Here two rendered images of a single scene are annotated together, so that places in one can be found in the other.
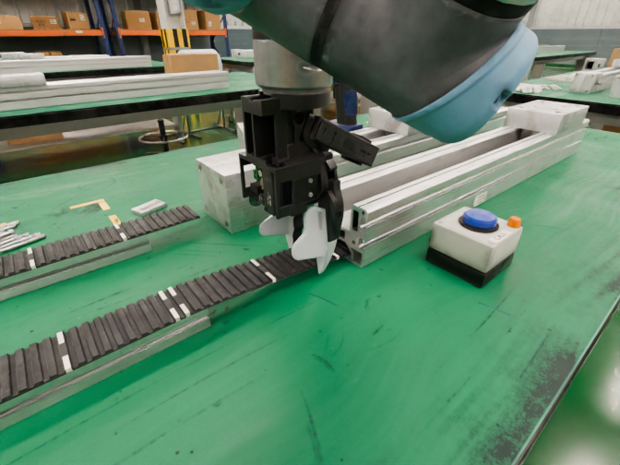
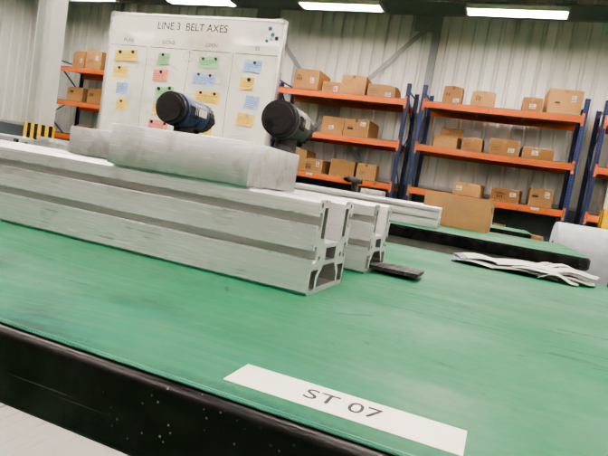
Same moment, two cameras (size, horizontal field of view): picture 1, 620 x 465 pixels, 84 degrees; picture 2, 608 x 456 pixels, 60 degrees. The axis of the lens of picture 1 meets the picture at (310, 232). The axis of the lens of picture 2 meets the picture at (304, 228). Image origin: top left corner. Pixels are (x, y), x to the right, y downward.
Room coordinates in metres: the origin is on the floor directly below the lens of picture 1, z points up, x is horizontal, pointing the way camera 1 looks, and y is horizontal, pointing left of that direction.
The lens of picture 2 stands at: (0.65, -1.07, 0.88)
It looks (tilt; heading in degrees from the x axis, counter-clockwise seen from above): 5 degrees down; 60
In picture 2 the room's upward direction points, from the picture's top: 9 degrees clockwise
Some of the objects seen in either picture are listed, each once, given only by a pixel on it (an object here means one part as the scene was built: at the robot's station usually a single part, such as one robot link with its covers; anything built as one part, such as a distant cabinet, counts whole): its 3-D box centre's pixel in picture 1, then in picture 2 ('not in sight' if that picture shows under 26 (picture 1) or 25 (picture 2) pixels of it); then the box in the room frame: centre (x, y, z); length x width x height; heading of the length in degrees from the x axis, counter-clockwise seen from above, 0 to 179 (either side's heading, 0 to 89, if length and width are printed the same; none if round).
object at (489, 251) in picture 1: (466, 240); not in sight; (0.39, -0.21, 0.81); 0.10 x 0.08 x 0.06; 39
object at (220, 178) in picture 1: (242, 191); not in sight; (0.52, 0.11, 0.83); 0.12 x 0.09 x 0.10; 39
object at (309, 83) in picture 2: not in sight; (336, 153); (6.38, 8.18, 1.58); 2.83 x 0.98 x 3.15; 130
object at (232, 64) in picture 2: not in sight; (178, 148); (1.72, 2.90, 0.97); 1.50 x 0.50 x 1.95; 130
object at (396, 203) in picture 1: (484, 164); (25, 182); (0.66, -0.35, 0.82); 0.80 x 0.10 x 0.09; 129
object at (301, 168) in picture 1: (290, 151); not in sight; (0.36, 0.02, 0.94); 0.09 x 0.08 x 0.12; 129
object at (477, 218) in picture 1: (479, 220); not in sight; (0.38, -0.21, 0.84); 0.04 x 0.04 x 0.02
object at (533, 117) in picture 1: (543, 121); (204, 171); (0.82, -0.54, 0.87); 0.16 x 0.11 x 0.07; 129
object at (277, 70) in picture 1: (295, 67); not in sight; (0.36, 0.01, 1.02); 0.08 x 0.08 x 0.05
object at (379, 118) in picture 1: (410, 123); (135, 158); (0.81, -0.23, 0.87); 0.16 x 0.11 x 0.07; 129
